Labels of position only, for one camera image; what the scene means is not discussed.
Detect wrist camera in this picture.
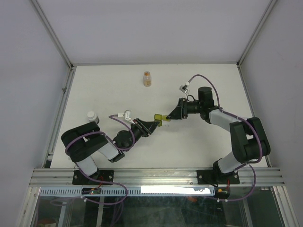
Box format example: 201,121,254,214
117,110,134,124
179,82,190,96

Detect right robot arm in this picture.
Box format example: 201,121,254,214
166,87,271,187

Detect aluminium mounting rail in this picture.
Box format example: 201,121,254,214
29,167,285,187

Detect clear bottle orange pills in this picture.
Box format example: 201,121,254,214
143,71,152,87

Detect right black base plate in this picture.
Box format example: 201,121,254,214
196,169,240,187

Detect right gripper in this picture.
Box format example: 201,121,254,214
166,97,203,120

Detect white cap pill bottle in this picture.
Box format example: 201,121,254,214
87,111,99,123

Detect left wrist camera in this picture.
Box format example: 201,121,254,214
117,110,134,124

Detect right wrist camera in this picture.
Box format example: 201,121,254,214
179,82,190,96

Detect white slotted cable duct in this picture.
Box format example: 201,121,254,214
39,186,215,197

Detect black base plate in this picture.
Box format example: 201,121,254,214
196,169,240,187
72,169,114,185

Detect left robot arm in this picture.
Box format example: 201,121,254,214
61,118,160,184

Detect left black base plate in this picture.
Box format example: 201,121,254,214
72,169,114,185

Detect green pill box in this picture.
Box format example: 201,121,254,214
154,114,171,127

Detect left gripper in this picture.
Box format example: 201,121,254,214
125,118,160,151

